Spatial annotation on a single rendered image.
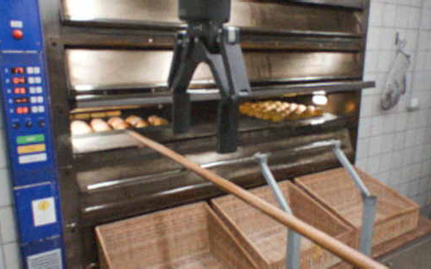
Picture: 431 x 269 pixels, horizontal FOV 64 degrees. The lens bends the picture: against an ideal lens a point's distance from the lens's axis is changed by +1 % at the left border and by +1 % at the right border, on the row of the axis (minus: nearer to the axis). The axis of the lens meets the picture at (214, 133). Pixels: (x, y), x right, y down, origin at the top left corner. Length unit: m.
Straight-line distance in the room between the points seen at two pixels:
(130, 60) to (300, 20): 1.01
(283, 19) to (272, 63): 0.24
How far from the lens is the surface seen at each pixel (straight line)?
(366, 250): 1.86
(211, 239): 1.83
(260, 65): 1.90
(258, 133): 1.94
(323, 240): 0.81
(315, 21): 2.18
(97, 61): 1.52
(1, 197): 1.56
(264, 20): 1.91
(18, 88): 1.44
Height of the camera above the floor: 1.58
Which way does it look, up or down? 12 degrees down
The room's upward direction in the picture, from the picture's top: straight up
